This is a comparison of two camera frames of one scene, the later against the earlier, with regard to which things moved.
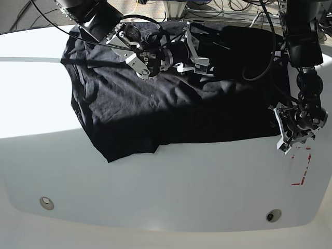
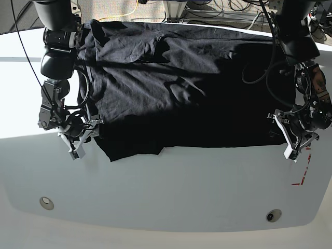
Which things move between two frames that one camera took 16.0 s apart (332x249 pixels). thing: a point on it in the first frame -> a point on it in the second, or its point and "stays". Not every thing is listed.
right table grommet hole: (273, 215) stays
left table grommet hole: (46, 203) stays
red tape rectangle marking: (306, 167) stays
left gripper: (183, 52) -> (78, 128)
